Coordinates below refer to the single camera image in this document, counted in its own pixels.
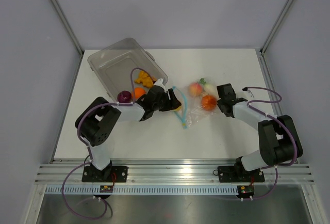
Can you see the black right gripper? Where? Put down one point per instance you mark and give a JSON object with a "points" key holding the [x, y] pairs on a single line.
{"points": [[219, 102]]}

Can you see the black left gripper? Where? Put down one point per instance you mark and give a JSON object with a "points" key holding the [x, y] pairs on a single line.
{"points": [[171, 104]]}

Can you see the clear zip top bag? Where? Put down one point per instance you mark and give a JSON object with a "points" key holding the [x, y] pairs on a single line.
{"points": [[191, 111]]}

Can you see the yellow-orange fake pretzel cluster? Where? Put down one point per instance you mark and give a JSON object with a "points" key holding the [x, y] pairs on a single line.
{"points": [[144, 79]]}

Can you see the orange fake orange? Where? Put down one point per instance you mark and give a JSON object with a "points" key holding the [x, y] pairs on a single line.
{"points": [[138, 92]]}

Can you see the purple fake fruit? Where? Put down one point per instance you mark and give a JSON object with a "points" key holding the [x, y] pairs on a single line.
{"points": [[124, 97]]}

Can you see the clear grey plastic container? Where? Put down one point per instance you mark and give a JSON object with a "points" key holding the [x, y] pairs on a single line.
{"points": [[118, 65]]}

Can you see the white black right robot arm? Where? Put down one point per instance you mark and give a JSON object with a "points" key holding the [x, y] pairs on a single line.
{"points": [[279, 143]]}

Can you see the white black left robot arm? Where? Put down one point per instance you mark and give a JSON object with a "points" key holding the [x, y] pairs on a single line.
{"points": [[96, 123]]}

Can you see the white fake daikon radish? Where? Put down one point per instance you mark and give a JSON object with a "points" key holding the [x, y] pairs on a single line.
{"points": [[210, 89]]}

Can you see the red-orange fake pepper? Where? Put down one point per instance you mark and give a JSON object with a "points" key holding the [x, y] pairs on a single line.
{"points": [[209, 102]]}

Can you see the pink fake peach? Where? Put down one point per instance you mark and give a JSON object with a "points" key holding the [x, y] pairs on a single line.
{"points": [[195, 89]]}

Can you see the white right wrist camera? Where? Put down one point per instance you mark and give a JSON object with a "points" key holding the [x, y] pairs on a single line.
{"points": [[247, 92]]}

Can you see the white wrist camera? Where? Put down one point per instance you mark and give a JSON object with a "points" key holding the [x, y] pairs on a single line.
{"points": [[160, 83], [247, 92]]}

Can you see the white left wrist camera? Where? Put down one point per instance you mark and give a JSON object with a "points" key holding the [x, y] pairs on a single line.
{"points": [[160, 83]]}

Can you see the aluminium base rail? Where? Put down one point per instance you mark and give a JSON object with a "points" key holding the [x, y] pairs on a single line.
{"points": [[165, 172]]}

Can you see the black right mount plate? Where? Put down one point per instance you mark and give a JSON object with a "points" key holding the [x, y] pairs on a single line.
{"points": [[227, 174]]}

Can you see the black mount plate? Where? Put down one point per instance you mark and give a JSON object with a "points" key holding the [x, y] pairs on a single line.
{"points": [[117, 174], [227, 174]]}

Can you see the black left mount plate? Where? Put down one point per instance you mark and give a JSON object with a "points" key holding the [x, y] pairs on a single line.
{"points": [[117, 174]]}

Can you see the white slotted cable duct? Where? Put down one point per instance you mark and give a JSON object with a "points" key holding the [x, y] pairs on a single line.
{"points": [[144, 190]]}

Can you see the right aluminium frame post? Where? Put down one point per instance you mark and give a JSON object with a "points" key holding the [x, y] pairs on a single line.
{"points": [[277, 25]]}

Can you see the aluminium frame post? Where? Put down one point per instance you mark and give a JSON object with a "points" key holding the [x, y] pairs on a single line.
{"points": [[277, 25], [63, 20]]}

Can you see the left aluminium frame post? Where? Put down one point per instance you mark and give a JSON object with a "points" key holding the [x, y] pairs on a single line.
{"points": [[63, 20]]}

